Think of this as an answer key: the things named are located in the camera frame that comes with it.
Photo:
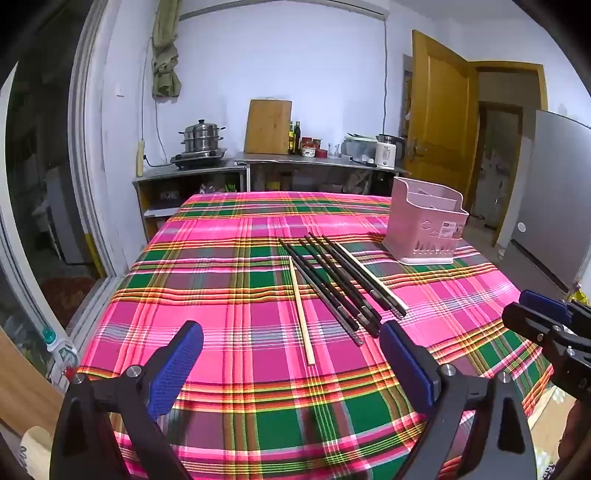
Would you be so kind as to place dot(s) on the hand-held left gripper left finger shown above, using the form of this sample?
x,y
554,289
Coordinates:
x,y
180,364

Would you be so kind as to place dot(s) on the stainless steel steamer pot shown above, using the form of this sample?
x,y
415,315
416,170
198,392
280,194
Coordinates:
x,y
202,136

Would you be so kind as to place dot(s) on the white electric kettle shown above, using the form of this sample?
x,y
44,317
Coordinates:
x,y
385,154

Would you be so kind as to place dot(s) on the green knotted curtain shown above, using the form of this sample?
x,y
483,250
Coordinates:
x,y
165,55

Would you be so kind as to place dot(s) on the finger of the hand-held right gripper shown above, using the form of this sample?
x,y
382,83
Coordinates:
x,y
581,316
535,314

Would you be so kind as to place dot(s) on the plastic bottle with green cap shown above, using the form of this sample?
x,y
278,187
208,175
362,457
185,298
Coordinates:
x,y
57,355

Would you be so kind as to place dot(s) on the white sliding window frame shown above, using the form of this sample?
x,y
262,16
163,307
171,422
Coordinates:
x,y
85,161

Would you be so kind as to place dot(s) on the pink green plaid tablecloth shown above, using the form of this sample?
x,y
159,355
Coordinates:
x,y
231,286

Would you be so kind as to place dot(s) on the clear drinking glass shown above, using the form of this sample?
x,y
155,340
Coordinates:
x,y
334,151

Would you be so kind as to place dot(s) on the yellow wooden door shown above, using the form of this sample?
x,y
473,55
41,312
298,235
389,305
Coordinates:
x,y
438,120

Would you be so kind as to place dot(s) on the pink plastic utensil holder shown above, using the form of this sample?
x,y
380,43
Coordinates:
x,y
415,230

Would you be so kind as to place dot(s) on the yellowed power strip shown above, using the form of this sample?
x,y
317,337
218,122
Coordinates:
x,y
140,159

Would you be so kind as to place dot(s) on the yellow door frame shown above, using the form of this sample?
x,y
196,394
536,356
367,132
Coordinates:
x,y
540,92

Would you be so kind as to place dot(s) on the red lidded jars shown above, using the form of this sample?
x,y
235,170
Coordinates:
x,y
309,147

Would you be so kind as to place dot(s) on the light wooden chopstick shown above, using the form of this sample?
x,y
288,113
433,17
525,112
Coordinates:
x,y
300,309

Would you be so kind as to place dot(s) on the grey refrigerator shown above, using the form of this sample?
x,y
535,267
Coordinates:
x,y
549,198

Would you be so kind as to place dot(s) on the wooden cutting board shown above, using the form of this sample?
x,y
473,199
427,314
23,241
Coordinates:
x,y
268,127

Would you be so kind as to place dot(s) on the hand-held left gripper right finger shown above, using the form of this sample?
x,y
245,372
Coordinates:
x,y
406,364

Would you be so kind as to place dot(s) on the clear plastic storage box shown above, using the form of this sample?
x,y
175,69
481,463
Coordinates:
x,y
360,147

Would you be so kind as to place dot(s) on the induction cooktop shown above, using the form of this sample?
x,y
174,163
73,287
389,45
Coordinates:
x,y
198,158

